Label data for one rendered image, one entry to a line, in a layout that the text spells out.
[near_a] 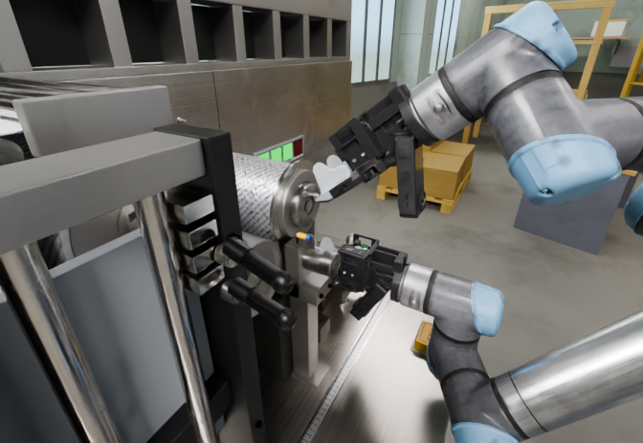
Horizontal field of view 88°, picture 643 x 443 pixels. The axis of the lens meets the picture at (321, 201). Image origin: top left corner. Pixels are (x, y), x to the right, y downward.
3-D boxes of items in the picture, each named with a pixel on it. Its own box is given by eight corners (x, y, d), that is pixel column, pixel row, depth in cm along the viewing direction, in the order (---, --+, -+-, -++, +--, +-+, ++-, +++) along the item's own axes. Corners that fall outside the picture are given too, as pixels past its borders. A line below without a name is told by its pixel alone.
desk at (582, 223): (628, 208, 338) (657, 140, 309) (600, 257, 258) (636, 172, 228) (552, 188, 383) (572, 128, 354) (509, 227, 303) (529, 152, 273)
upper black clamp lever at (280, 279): (282, 302, 19) (287, 287, 19) (219, 257, 21) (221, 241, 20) (295, 289, 20) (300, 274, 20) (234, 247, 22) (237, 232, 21)
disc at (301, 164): (275, 262, 53) (268, 175, 46) (272, 261, 53) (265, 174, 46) (321, 223, 64) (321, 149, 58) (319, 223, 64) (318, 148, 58)
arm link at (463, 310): (492, 354, 50) (505, 311, 46) (419, 326, 55) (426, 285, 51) (496, 321, 56) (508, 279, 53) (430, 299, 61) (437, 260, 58)
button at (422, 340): (447, 363, 68) (449, 354, 67) (413, 348, 71) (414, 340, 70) (453, 339, 73) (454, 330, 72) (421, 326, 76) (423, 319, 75)
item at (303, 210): (291, 215, 50) (310, 174, 53) (279, 212, 51) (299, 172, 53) (307, 234, 56) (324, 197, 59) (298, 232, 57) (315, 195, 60)
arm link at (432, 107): (476, 117, 42) (468, 129, 36) (445, 136, 45) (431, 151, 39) (445, 67, 42) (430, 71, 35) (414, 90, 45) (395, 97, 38)
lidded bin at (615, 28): (624, 36, 521) (630, 20, 512) (623, 36, 498) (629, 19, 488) (591, 37, 547) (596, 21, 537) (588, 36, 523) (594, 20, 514)
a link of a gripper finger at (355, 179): (336, 183, 52) (380, 153, 47) (343, 191, 52) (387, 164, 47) (322, 192, 48) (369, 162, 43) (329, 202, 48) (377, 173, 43)
